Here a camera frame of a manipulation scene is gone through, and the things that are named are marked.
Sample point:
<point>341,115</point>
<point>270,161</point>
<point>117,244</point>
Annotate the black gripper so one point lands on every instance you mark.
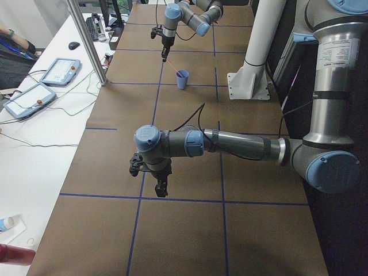
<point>160,172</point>
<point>166,41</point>

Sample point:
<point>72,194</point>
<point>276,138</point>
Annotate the red chopstick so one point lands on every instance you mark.
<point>175,69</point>

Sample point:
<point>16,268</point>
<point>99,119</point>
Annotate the blue teach pendant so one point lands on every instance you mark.
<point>61,72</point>
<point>30,101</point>

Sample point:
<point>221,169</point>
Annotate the aluminium frame post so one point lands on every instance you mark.
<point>81,26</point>

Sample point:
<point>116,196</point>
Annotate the white mounting post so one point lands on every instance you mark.
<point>250,81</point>

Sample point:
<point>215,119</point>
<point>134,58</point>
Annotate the near blue teach pendant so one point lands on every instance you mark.
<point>30,101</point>

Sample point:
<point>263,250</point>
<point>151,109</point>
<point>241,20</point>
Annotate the far blue teach pendant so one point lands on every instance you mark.
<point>61,72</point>

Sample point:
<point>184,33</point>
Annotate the person forearm with watch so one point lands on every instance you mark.
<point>9,35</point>

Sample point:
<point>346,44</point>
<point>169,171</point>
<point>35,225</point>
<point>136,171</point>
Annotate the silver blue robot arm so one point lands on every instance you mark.
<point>320,157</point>
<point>181,11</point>

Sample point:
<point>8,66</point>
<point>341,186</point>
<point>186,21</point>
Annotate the black computer mouse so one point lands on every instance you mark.
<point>73,45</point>

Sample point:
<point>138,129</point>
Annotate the black keyboard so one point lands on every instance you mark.
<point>93,27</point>

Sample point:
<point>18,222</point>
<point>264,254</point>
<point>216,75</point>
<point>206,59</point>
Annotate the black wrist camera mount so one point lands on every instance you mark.
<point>136,164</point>
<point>156,31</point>

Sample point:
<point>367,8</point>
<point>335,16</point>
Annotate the white blue tube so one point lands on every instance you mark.
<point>6,224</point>

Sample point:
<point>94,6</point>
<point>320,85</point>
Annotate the red bottle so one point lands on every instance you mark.
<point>16,255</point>

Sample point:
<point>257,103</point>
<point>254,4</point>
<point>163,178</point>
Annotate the blue plastic cup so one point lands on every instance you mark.
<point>182,78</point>

